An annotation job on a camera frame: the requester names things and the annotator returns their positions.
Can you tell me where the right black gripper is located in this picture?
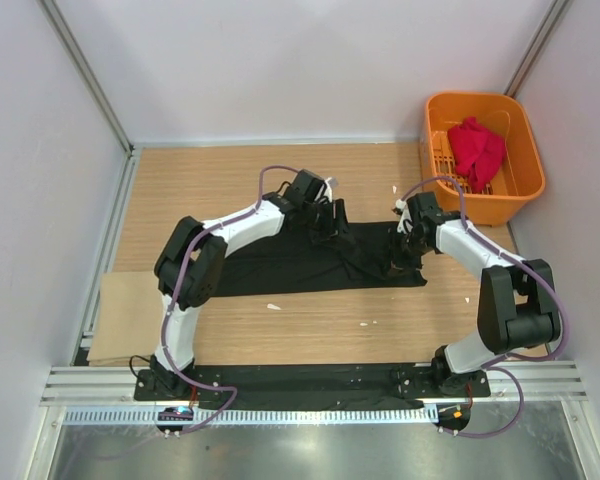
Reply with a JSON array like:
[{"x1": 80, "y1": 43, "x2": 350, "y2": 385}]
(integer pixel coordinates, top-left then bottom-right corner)
[{"x1": 382, "y1": 227, "x2": 432, "y2": 278}]

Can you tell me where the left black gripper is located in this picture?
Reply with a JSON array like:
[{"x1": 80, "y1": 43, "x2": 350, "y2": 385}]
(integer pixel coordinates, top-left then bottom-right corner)
[{"x1": 301, "y1": 199, "x2": 356, "y2": 250}]

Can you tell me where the black t shirt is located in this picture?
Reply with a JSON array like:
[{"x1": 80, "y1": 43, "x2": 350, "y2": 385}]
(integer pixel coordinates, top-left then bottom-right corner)
[{"x1": 215, "y1": 222, "x2": 427, "y2": 297}]

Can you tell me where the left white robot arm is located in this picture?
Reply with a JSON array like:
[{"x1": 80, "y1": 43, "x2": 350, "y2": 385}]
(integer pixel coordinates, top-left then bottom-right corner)
[{"x1": 149, "y1": 165, "x2": 337, "y2": 400}]

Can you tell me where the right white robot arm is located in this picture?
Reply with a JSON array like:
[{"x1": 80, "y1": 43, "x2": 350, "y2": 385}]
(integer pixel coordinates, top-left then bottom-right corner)
[{"x1": 394, "y1": 192, "x2": 563, "y2": 396}]

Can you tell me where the red t shirt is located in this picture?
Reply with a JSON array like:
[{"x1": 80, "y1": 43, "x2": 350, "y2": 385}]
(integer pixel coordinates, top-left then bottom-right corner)
[{"x1": 447, "y1": 117, "x2": 506, "y2": 193}]

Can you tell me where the orange plastic basket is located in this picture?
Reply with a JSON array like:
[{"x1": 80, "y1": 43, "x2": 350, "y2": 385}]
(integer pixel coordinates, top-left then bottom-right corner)
[{"x1": 420, "y1": 92, "x2": 545, "y2": 226}]

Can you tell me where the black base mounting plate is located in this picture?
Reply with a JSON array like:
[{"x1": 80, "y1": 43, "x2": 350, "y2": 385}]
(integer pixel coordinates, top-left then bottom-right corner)
[{"x1": 134, "y1": 363, "x2": 491, "y2": 410}]

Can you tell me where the brown cardboard sheet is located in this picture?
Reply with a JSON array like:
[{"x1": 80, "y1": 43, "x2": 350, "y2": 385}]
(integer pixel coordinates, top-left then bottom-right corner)
[{"x1": 87, "y1": 271, "x2": 164, "y2": 367}]

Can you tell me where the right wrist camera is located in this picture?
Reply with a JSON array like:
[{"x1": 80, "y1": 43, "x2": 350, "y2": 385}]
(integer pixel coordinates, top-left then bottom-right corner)
[{"x1": 406, "y1": 192, "x2": 444, "y2": 227}]

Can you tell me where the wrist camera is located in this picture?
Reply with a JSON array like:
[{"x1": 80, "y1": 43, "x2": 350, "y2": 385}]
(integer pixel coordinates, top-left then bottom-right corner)
[
  {"x1": 406, "y1": 192, "x2": 444, "y2": 227},
  {"x1": 283, "y1": 169, "x2": 338, "y2": 205}
]

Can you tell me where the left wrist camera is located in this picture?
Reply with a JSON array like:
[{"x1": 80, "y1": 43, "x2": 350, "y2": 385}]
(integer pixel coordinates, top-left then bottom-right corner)
[{"x1": 283, "y1": 169, "x2": 338, "y2": 205}]

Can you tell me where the white slotted cable duct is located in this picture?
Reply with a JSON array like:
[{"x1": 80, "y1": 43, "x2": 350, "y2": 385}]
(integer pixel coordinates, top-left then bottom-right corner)
[{"x1": 63, "y1": 404, "x2": 438, "y2": 426}]

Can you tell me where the right aluminium corner post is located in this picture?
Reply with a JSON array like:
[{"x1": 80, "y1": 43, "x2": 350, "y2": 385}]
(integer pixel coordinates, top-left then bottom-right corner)
[{"x1": 503, "y1": 0, "x2": 574, "y2": 98}]

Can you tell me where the aluminium corner post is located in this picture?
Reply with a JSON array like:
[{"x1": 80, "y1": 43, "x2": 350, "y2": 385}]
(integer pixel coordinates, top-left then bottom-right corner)
[
  {"x1": 503, "y1": 0, "x2": 574, "y2": 98},
  {"x1": 37, "y1": 0, "x2": 134, "y2": 157}
]

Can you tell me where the aluminium front frame rail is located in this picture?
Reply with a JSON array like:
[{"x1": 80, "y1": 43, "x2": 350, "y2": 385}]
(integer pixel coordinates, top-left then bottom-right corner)
[{"x1": 39, "y1": 360, "x2": 587, "y2": 406}]

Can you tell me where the left aluminium corner post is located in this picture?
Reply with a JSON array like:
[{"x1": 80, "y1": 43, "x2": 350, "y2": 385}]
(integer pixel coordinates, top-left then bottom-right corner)
[{"x1": 37, "y1": 0, "x2": 134, "y2": 157}]

